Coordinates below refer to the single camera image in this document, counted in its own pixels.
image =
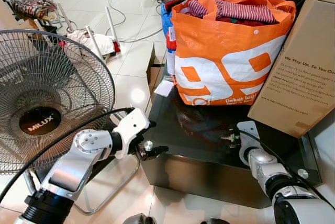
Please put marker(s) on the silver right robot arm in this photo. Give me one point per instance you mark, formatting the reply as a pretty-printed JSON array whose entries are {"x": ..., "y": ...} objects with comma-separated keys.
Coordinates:
[{"x": 272, "y": 177}]

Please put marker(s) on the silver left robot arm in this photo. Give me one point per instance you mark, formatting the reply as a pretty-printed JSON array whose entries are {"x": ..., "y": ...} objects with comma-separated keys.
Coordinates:
[{"x": 73, "y": 166}]

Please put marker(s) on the black glass table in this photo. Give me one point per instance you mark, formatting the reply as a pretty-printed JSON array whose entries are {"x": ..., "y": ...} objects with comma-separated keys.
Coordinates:
[{"x": 209, "y": 156}]

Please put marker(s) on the white paper sheet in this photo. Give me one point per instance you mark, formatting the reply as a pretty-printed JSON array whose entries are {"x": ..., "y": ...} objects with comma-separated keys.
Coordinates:
[{"x": 164, "y": 88}]

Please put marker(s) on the small open cardboard box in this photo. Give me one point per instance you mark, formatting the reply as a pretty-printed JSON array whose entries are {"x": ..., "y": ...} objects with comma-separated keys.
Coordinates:
[{"x": 153, "y": 72}]

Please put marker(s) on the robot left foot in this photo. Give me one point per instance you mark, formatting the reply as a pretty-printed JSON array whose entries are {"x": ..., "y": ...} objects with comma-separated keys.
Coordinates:
[{"x": 138, "y": 219}]

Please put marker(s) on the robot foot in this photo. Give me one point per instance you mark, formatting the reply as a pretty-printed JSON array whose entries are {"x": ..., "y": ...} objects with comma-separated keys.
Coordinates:
[
  {"x": 138, "y": 219},
  {"x": 215, "y": 221}
]

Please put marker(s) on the orange and white shopping bag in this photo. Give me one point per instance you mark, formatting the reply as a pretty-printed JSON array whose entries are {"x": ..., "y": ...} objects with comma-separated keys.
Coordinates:
[{"x": 225, "y": 62}]

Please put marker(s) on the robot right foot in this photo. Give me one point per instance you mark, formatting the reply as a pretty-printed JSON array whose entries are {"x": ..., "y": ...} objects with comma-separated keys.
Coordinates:
[{"x": 215, "y": 221}]

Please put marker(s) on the tall brown cardboard box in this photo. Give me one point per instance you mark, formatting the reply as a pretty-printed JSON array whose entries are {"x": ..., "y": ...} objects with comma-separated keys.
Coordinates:
[{"x": 298, "y": 72}]

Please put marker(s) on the white tube with red end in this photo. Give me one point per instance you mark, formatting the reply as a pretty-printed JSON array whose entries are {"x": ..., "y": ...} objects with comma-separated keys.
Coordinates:
[{"x": 111, "y": 28}]

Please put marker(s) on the white cloth pile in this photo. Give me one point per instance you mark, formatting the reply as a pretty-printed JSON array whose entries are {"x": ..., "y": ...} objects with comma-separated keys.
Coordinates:
[{"x": 84, "y": 40}]

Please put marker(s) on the red white striped cloth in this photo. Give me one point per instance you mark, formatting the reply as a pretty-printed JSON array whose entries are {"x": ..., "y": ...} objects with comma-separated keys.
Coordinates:
[{"x": 243, "y": 10}]

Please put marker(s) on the clear plastic bag of clothes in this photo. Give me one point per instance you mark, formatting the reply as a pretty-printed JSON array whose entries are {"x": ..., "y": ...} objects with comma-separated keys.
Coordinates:
[{"x": 31, "y": 3}]

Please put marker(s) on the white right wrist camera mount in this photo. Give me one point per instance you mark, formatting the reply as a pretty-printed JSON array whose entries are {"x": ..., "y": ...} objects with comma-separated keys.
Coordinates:
[{"x": 248, "y": 137}]

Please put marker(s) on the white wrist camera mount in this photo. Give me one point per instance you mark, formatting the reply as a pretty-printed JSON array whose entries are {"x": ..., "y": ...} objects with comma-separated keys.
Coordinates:
[
  {"x": 132, "y": 125},
  {"x": 248, "y": 137}
]

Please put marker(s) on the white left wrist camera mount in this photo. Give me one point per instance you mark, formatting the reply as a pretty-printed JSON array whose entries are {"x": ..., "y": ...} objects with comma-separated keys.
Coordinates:
[{"x": 132, "y": 125}]

